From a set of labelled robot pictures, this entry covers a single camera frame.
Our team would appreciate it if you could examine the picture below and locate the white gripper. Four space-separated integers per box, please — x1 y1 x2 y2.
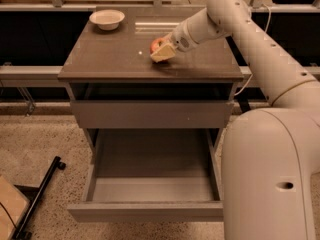
150 22 197 63

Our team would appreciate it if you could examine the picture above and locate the red apple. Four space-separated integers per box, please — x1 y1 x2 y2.
150 38 168 62

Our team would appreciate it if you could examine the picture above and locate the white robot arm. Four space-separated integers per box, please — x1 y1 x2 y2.
151 0 320 240

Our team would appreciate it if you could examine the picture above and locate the grey drawer cabinet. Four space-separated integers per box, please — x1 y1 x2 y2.
58 23 243 150

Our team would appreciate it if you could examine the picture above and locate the grey top drawer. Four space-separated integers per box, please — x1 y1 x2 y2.
69 83 234 129

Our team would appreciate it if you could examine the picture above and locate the open middle drawer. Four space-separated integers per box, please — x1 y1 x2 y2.
68 129 223 222

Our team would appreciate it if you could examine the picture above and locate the white bowl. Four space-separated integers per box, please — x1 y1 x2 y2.
89 9 125 31

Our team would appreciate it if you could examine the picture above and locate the wooden board left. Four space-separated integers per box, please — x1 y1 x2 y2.
0 175 29 240

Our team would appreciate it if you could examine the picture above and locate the black metal stand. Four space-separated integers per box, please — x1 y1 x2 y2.
12 156 66 240

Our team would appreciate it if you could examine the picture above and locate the metal rail frame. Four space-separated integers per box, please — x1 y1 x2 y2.
0 5 320 88

